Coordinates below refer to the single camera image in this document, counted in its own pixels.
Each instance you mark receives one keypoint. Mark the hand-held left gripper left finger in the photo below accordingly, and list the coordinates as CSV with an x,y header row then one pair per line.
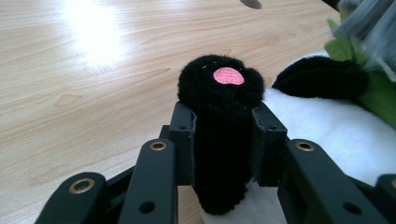
x,y
183,146

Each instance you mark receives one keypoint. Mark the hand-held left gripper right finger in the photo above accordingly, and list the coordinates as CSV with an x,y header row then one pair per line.
x,y
267,149

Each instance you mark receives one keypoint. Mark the panda plush toy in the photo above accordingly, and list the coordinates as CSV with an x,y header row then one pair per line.
x,y
224,96

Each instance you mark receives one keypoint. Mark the grey knitted sock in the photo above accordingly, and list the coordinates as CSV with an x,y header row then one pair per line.
x,y
373,31

